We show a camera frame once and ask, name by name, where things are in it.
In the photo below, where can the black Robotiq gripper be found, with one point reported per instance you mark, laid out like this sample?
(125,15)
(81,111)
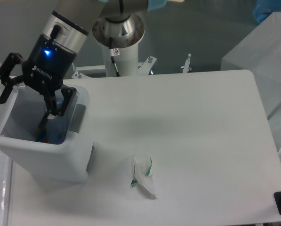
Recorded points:
(44,72)

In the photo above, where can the crushed clear plastic bottle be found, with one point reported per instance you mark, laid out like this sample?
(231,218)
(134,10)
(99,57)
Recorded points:
(56,127)

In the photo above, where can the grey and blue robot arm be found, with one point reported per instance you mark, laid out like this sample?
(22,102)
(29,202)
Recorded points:
(72,20)

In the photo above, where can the white trash can lid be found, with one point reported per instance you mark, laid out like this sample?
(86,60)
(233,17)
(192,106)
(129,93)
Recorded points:
(11,112)

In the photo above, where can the white trash can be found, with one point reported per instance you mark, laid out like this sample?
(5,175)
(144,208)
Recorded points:
(68,161)

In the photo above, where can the blue orange snack packet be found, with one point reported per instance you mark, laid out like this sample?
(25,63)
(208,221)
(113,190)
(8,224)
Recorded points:
(41,135)

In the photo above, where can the crumpled white green wrapper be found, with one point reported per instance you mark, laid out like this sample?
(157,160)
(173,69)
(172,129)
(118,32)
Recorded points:
(142,170)

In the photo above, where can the translucent plastic box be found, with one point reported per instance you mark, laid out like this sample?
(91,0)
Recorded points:
(260,53)

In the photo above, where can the blue plastic bag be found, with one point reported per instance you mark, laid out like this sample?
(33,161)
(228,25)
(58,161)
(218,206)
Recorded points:
(263,9)

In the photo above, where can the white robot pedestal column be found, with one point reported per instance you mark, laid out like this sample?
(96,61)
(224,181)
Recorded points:
(119,37)

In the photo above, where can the white pedestal base frame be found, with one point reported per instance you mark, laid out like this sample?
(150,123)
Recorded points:
(125,68)

